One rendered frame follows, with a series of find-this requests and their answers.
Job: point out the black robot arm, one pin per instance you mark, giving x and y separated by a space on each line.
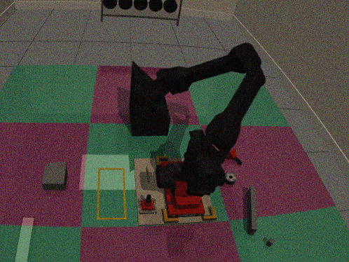
224 129

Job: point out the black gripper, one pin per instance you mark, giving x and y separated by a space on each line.
165 178

